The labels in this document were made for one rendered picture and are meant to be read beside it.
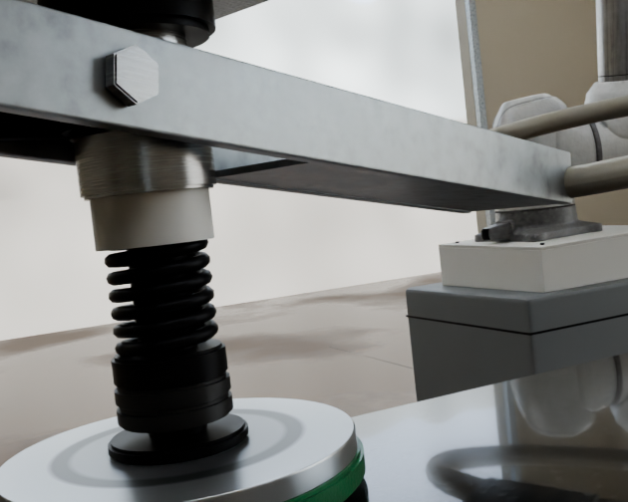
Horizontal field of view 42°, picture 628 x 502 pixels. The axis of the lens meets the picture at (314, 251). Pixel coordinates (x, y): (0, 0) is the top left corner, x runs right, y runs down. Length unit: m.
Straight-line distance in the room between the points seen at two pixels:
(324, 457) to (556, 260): 1.06
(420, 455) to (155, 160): 0.25
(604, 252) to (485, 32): 5.19
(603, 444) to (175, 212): 0.30
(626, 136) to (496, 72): 5.02
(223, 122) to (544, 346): 1.04
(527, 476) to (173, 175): 0.26
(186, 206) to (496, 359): 1.08
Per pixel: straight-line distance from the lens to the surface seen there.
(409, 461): 0.53
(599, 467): 0.50
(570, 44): 7.16
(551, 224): 1.59
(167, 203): 0.46
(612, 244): 1.55
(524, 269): 1.48
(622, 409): 0.62
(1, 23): 0.39
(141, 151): 0.45
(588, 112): 1.25
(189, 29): 0.48
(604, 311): 1.50
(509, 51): 6.75
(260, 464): 0.44
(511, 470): 0.50
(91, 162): 0.47
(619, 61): 1.67
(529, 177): 0.74
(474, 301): 1.51
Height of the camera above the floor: 0.99
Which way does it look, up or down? 3 degrees down
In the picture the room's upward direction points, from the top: 6 degrees counter-clockwise
